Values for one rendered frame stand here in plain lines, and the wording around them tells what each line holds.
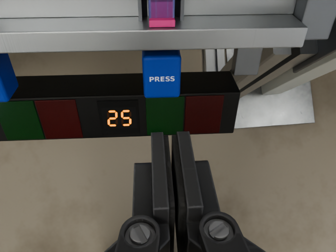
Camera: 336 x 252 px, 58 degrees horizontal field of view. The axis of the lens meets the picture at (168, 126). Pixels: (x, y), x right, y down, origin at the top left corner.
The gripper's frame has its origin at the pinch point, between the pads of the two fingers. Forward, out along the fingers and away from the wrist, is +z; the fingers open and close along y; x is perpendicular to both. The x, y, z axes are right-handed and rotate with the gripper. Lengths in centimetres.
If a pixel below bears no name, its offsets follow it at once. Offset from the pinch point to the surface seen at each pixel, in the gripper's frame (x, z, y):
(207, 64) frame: -17.3, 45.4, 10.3
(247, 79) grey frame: -8.3, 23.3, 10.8
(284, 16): 3.5, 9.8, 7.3
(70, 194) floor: -59, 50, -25
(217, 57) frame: -16, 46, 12
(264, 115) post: -43, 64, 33
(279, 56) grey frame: -2.2, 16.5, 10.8
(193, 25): 3.5, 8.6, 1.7
